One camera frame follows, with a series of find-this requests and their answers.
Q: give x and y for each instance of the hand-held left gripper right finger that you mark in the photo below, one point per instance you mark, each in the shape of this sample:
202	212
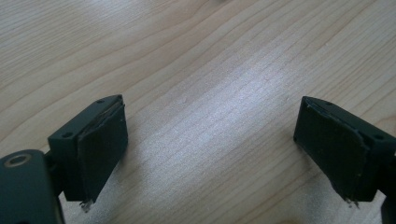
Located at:
339	146

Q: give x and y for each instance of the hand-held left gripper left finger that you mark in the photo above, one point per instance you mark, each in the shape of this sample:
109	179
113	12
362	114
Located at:
93	146

